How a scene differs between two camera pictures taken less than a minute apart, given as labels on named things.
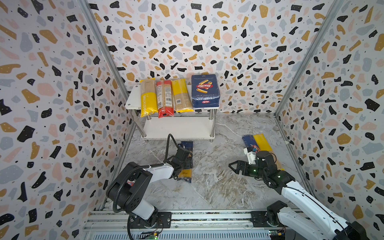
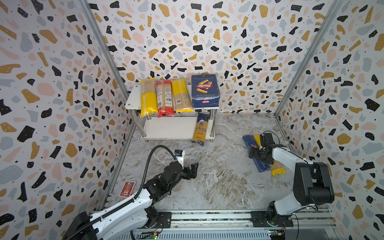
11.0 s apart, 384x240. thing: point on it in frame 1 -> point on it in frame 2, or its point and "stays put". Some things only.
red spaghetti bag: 165,100 stays put
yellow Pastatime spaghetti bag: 149,97 stays put
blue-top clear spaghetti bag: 186,174 -> 200,129
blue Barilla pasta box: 205,91 stays put
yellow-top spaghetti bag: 182,98 stays put
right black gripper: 249,169 -> 258,153
